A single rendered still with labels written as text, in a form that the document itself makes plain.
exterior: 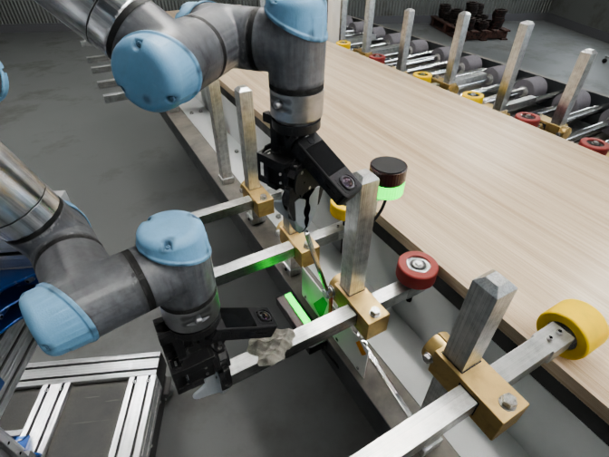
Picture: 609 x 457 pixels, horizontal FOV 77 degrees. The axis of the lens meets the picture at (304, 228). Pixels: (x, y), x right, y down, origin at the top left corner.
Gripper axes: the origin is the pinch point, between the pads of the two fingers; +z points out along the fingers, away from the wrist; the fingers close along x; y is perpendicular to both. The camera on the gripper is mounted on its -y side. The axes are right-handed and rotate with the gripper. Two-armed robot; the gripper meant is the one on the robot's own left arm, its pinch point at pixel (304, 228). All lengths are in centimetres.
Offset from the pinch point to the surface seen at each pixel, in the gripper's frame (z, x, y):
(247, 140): 4.8, -21.9, 37.9
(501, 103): 16, -124, 2
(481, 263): 11.1, -25.4, -25.5
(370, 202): -7.0, -5.5, -9.0
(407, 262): 11.0, -15.6, -14.1
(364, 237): 0.2, -5.3, -9.1
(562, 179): 11, -70, -30
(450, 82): 16, -134, 28
